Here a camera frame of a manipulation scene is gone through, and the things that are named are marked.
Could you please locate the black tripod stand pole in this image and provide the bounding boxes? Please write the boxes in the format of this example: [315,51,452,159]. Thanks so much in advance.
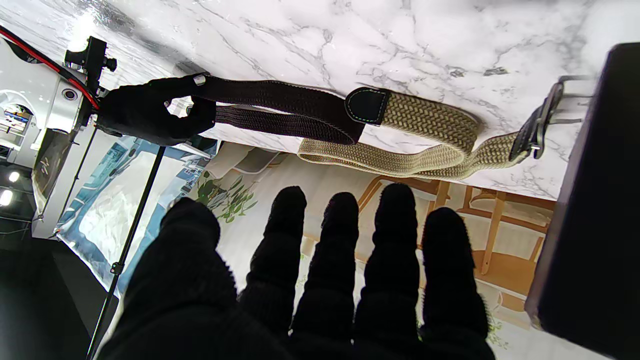
[86,146,167,360]

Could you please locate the right arm red black cables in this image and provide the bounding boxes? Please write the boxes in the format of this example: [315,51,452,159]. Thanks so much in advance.
[0,25,101,110]

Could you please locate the blue white printed banner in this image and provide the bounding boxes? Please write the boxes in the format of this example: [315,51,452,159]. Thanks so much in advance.
[32,127,218,301]

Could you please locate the black belt storage box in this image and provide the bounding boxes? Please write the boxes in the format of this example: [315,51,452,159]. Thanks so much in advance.
[524,42,640,360]

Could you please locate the printed room scene backdrop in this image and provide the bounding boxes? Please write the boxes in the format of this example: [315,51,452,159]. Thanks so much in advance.
[195,142,616,360]

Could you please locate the beige woven belt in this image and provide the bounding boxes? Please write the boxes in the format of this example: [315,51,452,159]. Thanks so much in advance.
[298,75,596,181]

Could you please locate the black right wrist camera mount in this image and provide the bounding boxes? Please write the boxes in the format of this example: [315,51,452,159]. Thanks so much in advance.
[64,36,118,93]

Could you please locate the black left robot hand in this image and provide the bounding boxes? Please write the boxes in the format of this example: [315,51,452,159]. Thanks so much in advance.
[97,183,496,360]

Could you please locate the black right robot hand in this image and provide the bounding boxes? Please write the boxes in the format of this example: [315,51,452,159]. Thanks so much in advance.
[97,74,218,147]

